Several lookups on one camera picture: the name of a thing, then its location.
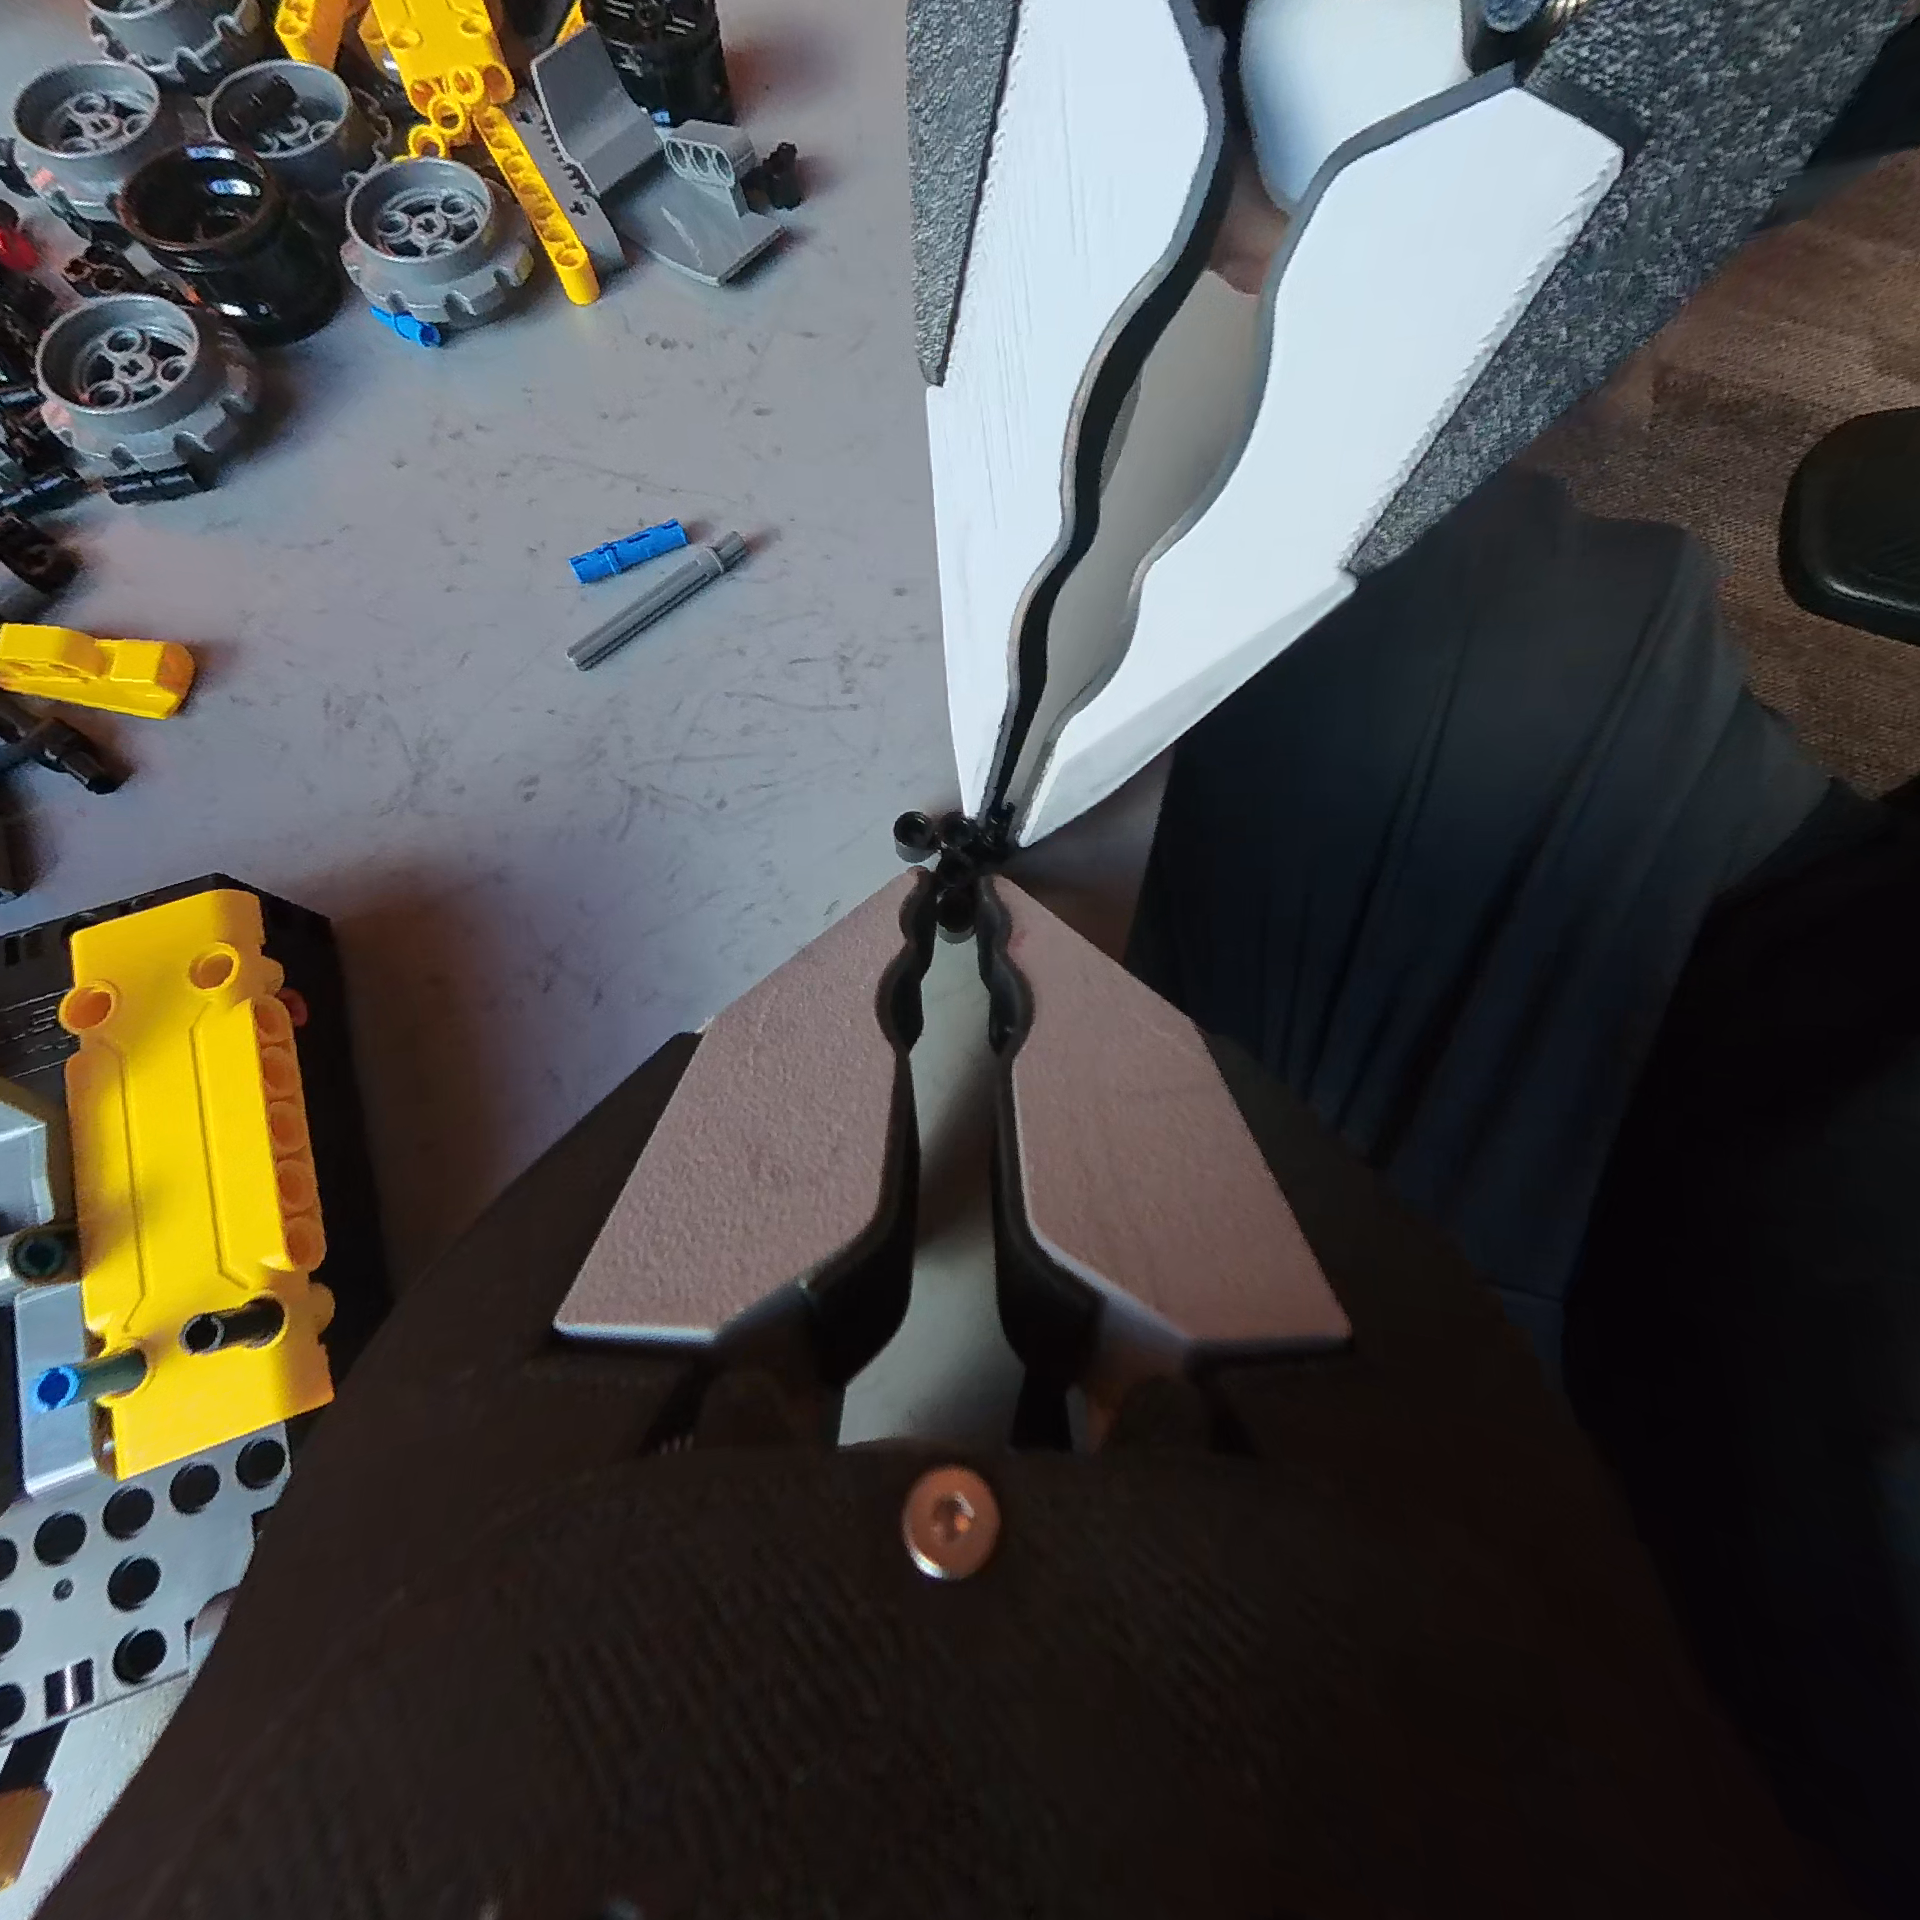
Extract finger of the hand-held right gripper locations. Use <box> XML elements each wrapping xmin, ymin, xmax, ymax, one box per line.
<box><xmin>928</xmin><ymin>0</ymin><xmax>1235</xmax><ymax>815</ymax></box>
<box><xmin>1018</xmin><ymin>79</ymin><xmax>1633</xmax><ymax>845</ymax></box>

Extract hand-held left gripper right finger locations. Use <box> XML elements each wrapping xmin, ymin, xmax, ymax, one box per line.
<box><xmin>978</xmin><ymin>878</ymin><xmax>1356</xmax><ymax>1347</ymax></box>

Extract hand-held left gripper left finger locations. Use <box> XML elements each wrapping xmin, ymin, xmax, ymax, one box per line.
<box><xmin>551</xmin><ymin>874</ymin><xmax>922</xmax><ymax>1339</ymax></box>

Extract black connector brick piece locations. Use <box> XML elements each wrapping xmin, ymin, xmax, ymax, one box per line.
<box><xmin>891</xmin><ymin>804</ymin><xmax>1024</xmax><ymax>942</ymax></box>

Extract blue pin brick piece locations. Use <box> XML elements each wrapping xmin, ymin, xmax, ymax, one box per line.
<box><xmin>567</xmin><ymin>516</ymin><xmax>693</xmax><ymax>588</ymax></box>

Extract grey axle rod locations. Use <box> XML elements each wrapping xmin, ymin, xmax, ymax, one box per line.
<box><xmin>563</xmin><ymin>527</ymin><xmax>752</xmax><ymax>675</ymax></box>

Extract yellow toy brick vehicle model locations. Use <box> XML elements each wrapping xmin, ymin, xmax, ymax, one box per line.
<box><xmin>0</xmin><ymin>870</ymin><xmax>395</xmax><ymax>1848</ymax></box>

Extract pile of small brick parts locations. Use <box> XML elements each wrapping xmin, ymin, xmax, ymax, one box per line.
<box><xmin>0</xmin><ymin>224</ymin><xmax>201</xmax><ymax>906</ymax></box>

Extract grey desk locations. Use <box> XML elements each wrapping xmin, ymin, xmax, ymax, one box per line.
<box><xmin>0</xmin><ymin>0</ymin><xmax>1183</xmax><ymax>1920</ymax></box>

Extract person's grey trouser legs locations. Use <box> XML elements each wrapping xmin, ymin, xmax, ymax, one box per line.
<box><xmin>1122</xmin><ymin>461</ymin><xmax>1850</xmax><ymax>1326</ymax></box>

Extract black office chair with armrest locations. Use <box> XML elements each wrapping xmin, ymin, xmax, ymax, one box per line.
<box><xmin>1776</xmin><ymin>408</ymin><xmax>1920</xmax><ymax>648</ymax></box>

